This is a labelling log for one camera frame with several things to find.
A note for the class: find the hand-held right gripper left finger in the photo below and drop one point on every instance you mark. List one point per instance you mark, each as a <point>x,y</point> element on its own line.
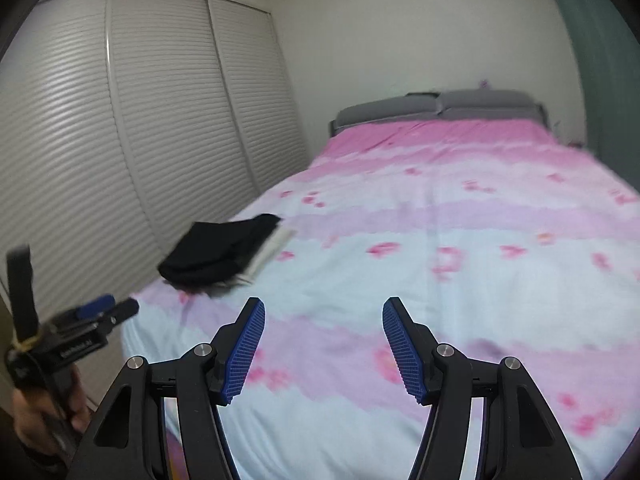
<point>245,350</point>

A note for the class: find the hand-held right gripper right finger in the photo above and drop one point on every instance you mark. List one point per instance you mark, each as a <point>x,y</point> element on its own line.
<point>405,355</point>

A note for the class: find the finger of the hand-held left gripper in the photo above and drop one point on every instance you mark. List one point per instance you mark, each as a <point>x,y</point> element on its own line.
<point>95,306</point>
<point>122,310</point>

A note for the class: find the black pants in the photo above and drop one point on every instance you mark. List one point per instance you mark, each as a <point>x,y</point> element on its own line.
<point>215,250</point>

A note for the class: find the person's left hand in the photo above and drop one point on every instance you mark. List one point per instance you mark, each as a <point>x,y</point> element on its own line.
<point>30,417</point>

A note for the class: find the pink floral bed sheet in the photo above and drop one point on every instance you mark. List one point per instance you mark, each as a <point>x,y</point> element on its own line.
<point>450,210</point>

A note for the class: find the white louvred wardrobe door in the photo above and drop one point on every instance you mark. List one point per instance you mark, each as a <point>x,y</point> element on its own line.
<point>60,135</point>
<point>260,100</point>
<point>170,110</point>

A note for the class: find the grey padded headboard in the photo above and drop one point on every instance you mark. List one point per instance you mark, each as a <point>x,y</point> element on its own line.
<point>390,110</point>

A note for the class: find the green curtain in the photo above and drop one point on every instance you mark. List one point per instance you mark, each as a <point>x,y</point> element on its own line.
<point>600,60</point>

